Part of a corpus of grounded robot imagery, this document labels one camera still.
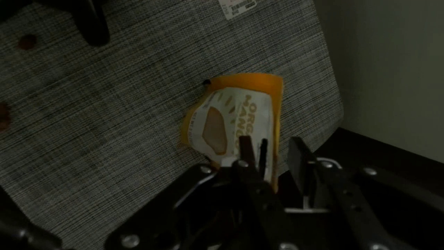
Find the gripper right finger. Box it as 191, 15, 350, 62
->
287, 136, 444, 250

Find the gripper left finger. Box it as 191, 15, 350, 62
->
104, 136, 289, 250

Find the orange and white snack packet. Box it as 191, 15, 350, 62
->
180, 73, 284, 193

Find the grey woven placemat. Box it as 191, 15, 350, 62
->
0, 0, 344, 250

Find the white barcode label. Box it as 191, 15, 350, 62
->
218, 0, 258, 20

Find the black stand leg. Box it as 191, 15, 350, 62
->
0, 0, 111, 47

